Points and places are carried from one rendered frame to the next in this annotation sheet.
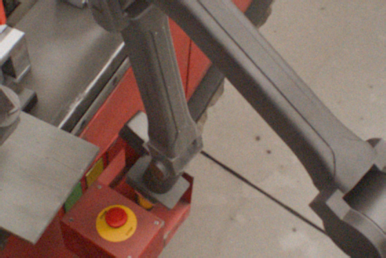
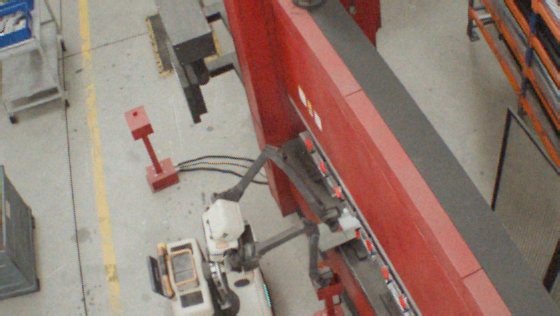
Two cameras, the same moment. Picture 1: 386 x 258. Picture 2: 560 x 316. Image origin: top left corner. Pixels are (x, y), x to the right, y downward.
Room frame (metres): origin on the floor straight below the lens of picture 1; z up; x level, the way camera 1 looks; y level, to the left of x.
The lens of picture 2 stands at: (2.34, -1.26, 5.06)
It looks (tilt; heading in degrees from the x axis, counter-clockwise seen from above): 54 degrees down; 145
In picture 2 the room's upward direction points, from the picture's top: 12 degrees counter-clockwise
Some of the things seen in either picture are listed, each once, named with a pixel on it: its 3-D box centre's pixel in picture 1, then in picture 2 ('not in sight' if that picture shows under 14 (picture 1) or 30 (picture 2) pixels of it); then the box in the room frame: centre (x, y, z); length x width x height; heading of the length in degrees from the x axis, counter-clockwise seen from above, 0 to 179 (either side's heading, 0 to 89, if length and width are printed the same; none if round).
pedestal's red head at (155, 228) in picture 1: (127, 209); (324, 277); (0.59, 0.11, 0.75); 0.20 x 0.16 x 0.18; 152
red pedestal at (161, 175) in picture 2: not in sight; (149, 148); (-1.31, 0.12, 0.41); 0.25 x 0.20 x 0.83; 69
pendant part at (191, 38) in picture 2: not in sight; (194, 59); (-0.77, 0.43, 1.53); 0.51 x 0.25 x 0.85; 156
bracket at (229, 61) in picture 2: not in sight; (232, 78); (-0.73, 0.65, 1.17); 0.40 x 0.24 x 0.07; 159
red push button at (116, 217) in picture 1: (116, 220); not in sight; (0.54, 0.12, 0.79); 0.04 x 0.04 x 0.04
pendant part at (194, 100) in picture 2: not in sight; (187, 80); (-0.76, 0.33, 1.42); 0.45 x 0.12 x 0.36; 156
